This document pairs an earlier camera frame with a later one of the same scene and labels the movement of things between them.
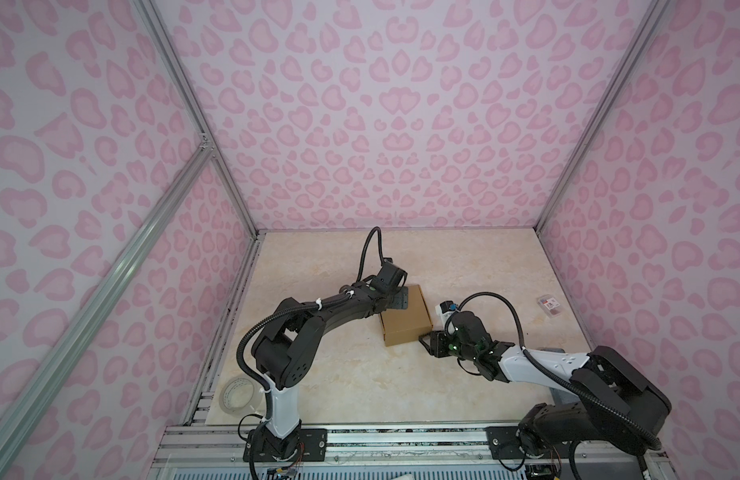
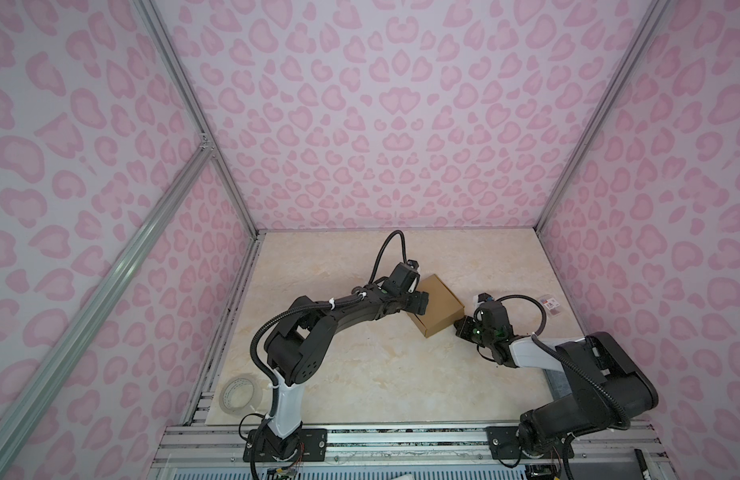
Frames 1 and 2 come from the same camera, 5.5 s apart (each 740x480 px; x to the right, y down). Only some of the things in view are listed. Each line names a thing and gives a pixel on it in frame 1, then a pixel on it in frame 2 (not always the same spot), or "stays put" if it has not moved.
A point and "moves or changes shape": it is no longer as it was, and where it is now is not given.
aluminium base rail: x=182 y=446 stays put
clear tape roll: x=240 y=396 stays put
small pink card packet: x=550 y=305 stays put
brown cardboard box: x=407 y=324 moves or changes shape
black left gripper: x=402 y=299 to x=420 y=304
